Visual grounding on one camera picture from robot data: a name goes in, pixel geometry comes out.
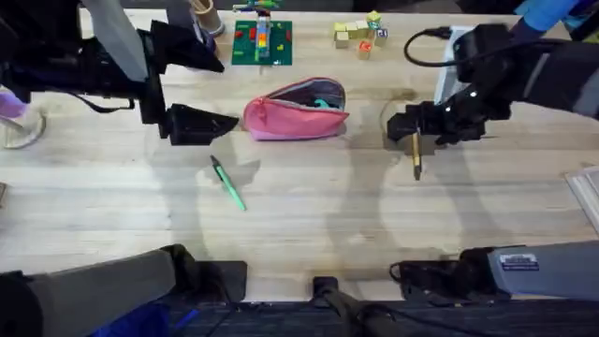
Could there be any colourful toy block build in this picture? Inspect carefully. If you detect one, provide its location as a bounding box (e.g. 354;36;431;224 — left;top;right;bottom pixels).
231;0;285;13

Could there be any beige cardboard tube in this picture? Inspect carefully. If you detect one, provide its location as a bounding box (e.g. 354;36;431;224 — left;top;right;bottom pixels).
188;0;226;38

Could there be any clear tape ring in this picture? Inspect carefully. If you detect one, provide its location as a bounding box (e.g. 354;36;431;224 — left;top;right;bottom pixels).
0;110;48;151

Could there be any left wrist upright plate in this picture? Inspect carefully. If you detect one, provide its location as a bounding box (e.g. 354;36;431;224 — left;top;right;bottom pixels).
80;0;150;84

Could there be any heap of wooden toy blocks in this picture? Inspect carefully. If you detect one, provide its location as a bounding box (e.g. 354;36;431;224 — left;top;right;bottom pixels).
332;9;390;62

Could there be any green pen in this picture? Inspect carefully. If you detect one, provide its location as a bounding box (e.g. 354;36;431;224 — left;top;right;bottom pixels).
209;154;248;212

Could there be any person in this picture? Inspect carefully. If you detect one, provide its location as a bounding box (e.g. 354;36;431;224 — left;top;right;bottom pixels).
513;0;599;35

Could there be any green board with toy blocks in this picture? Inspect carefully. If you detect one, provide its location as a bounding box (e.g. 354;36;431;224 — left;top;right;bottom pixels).
230;8;294;67

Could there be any black rail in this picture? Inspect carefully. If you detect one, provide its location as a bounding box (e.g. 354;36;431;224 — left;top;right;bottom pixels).
153;299;599;337

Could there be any black cable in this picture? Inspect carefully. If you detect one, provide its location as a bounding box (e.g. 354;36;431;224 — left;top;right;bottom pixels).
68;90;137;115
312;275;404;337
402;26;453;68

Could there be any yellow pen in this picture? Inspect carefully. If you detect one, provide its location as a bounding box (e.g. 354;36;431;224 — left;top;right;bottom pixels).
410;132;423;183

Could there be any pink zip bag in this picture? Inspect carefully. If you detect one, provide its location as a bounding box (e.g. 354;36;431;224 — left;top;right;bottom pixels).
241;76;351;142

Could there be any purple object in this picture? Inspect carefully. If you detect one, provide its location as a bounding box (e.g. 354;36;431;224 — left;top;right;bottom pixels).
0;90;29;119

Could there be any white flat box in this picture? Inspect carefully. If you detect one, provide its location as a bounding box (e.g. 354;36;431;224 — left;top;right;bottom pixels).
433;25;475;106

